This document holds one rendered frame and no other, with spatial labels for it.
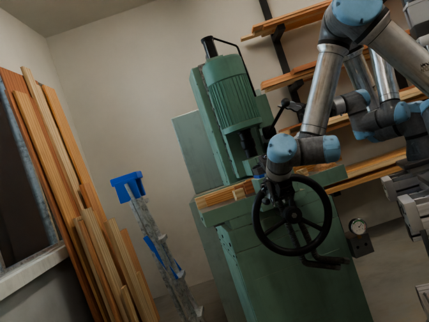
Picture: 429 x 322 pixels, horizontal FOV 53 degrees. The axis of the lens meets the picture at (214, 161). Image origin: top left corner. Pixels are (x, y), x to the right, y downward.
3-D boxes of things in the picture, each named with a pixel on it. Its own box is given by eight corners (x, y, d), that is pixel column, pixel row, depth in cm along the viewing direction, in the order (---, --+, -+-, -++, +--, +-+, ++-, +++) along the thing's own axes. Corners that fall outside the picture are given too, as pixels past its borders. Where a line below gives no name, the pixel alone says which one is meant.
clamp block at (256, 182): (264, 203, 158) (256, 179, 158) (256, 200, 172) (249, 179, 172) (301, 190, 160) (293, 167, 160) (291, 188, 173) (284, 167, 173)
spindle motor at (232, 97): (226, 134, 175) (202, 61, 175) (221, 138, 193) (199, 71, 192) (267, 121, 177) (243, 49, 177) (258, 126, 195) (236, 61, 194)
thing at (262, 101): (260, 128, 203) (249, 98, 203) (256, 130, 212) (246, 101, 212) (276, 122, 204) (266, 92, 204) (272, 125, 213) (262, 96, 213)
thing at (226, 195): (207, 207, 181) (204, 197, 181) (207, 206, 183) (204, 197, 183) (342, 160, 188) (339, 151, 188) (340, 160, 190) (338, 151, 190)
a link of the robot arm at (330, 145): (329, 135, 125) (292, 139, 125) (340, 133, 114) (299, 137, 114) (332, 161, 125) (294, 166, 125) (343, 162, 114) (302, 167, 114)
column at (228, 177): (238, 214, 201) (189, 68, 201) (231, 211, 224) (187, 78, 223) (283, 199, 204) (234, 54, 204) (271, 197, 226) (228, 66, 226)
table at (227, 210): (208, 231, 156) (202, 216, 156) (201, 222, 186) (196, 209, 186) (359, 177, 163) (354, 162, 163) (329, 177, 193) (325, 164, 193)
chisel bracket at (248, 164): (253, 179, 179) (247, 160, 179) (248, 179, 193) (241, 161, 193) (270, 173, 180) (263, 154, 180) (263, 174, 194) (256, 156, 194)
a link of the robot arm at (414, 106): (430, 130, 169) (419, 98, 169) (396, 140, 178) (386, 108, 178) (438, 126, 178) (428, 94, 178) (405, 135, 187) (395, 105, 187)
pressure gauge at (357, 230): (355, 242, 165) (348, 222, 165) (351, 240, 168) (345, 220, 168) (370, 236, 165) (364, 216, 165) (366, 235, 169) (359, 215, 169)
